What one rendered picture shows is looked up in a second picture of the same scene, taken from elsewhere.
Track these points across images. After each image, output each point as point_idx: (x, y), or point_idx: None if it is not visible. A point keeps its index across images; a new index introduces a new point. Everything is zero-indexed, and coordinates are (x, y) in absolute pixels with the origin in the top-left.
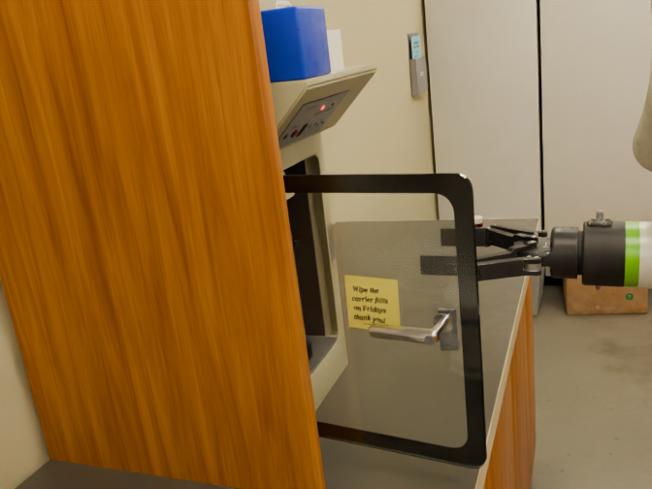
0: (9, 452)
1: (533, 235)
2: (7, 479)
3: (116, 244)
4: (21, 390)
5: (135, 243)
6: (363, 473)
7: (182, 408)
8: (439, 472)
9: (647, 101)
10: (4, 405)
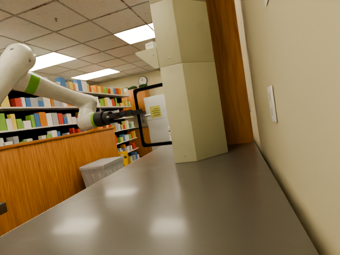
0: (257, 133)
1: (112, 113)
2: (258, 138)
3: None
4: (256, 120)
5: None
6: (168, 152)
7: None
8: (151, 155)
9: (1, 92)
10: (256, 121)
